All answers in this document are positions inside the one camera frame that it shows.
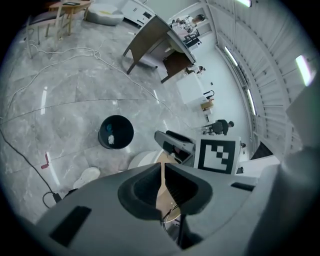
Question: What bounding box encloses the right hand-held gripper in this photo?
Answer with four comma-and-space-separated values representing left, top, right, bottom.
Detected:
154, 130, 242, 176

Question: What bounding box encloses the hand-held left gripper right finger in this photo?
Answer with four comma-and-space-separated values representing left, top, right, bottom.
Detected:
164, 162, 259, 251

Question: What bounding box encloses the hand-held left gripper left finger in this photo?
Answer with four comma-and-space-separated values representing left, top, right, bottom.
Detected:
36, 162, 185, 256

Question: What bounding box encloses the black round trash bin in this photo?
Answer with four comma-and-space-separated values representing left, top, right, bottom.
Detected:
97, 114, 135, 150

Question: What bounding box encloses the person's white shoe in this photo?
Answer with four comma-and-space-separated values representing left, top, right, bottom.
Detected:
72, 166, 102, 190

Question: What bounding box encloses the white round table base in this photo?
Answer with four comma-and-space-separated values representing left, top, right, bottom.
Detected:
127, 150, 164, 171

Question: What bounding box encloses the brown cardboard box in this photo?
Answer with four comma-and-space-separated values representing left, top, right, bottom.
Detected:
200, 98, 216, 111

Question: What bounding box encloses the white block counter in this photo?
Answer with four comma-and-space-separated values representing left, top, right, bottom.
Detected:
175, 74, 209, 106

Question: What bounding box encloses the round wooden table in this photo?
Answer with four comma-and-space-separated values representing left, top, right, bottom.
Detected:
155, 152, 182, 223

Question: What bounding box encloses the brown desk with grey top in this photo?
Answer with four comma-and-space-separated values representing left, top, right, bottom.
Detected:
122, 14, 198, 84

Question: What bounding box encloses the white cabinet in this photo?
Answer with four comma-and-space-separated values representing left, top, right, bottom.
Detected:
120, 0, 156, 29

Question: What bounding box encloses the grey beanbag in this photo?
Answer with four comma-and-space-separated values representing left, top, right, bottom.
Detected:
84, 2, 125, 26

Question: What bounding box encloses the light wooden side table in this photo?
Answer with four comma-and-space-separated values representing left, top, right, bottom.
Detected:
48, 0, 92, 36

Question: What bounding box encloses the light wooden chair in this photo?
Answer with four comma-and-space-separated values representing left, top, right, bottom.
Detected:
24, 4, 74, 59

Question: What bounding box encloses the black cable with adapter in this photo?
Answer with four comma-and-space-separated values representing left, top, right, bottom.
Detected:
0, 128, 63, 209

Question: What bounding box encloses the white floor cable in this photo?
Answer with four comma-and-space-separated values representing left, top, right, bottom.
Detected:
0, 38, 201, 130

